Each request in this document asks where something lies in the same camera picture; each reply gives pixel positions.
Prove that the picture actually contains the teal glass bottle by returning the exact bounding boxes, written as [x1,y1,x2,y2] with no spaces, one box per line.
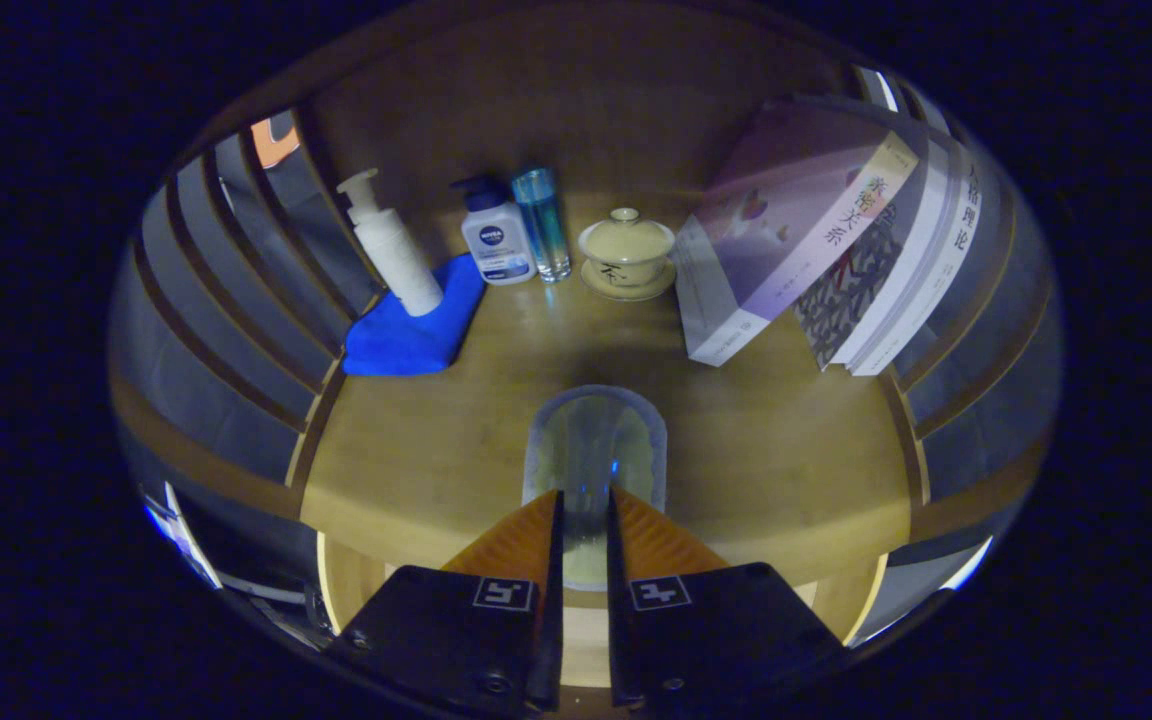
[510,166,574,284]

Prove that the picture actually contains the white pump bottle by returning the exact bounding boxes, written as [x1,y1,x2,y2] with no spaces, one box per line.
[336,168,445,318]

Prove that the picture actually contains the grey patterned book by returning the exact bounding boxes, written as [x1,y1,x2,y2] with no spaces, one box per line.
[792,200,912,371]

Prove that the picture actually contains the cream lidded tea bowl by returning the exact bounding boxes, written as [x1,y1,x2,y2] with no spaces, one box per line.
[577,207,679,303]

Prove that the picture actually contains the white bottle with blue cap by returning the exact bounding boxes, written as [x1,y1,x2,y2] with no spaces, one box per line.
[450,176,539,287]

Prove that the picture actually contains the brown wooden cabinet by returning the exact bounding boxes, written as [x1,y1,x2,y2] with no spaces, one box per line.
[108,0,1065,691]

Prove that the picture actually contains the wooden countertop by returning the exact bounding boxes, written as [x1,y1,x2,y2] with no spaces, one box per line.
[301,190,927,601]

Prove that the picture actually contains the blue folded cloth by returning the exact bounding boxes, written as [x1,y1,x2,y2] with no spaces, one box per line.
[341,253,488,378]

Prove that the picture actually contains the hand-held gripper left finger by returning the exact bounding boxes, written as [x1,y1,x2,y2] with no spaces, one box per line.
[324,488,565,716]

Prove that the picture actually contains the purple and white book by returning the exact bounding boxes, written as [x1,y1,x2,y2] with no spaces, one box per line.
[674,98,921,368]

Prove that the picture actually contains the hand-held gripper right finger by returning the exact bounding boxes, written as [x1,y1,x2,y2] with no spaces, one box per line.
[604,486,849,709]

